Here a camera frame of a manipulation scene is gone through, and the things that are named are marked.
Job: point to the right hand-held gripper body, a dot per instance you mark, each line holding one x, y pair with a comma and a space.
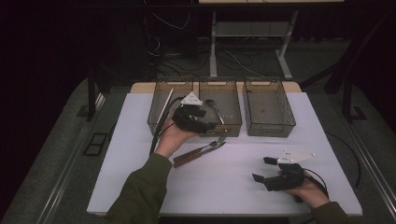
286, 180

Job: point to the slim black metal stand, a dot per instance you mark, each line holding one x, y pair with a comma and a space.
91, 99

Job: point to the white metal table frame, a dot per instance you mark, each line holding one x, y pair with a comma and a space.
249, 29

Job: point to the person's left hand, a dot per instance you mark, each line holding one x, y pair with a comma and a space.
172, 140

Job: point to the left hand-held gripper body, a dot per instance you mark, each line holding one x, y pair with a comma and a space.
186, 119

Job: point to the person's right hand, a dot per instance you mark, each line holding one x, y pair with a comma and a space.
311, 194

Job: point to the wooden board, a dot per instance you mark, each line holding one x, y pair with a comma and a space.
140, 87

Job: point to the white chopstick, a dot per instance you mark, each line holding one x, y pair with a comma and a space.
166, 104

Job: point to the large black metal stand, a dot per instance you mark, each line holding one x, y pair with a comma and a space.
347, 93

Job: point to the smoked plastic bin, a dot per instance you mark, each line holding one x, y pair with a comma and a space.
227, 105
267, 109
157, 105

